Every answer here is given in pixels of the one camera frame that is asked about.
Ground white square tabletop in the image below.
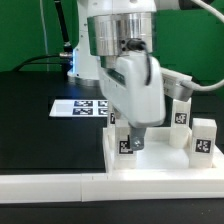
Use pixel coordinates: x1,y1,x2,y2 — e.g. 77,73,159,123
102,126,224,174

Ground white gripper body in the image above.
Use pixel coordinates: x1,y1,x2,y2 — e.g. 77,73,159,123
99,54,166,128

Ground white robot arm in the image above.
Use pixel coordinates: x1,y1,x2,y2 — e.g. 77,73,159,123
69,0,224,151

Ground white cable on wall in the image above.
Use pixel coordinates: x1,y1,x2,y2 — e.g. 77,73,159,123
39,0,50,72

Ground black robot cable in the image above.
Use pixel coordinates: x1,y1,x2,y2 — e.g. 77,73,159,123
11,0,74,72

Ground white marker sheet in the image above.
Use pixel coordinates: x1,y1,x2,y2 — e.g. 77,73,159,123
49,99,108,118

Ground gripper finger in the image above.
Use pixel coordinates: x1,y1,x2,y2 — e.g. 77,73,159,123
130,127,146,151

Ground white L-shaped obstacle wall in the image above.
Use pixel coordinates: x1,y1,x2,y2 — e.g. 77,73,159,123
0,169,224,204

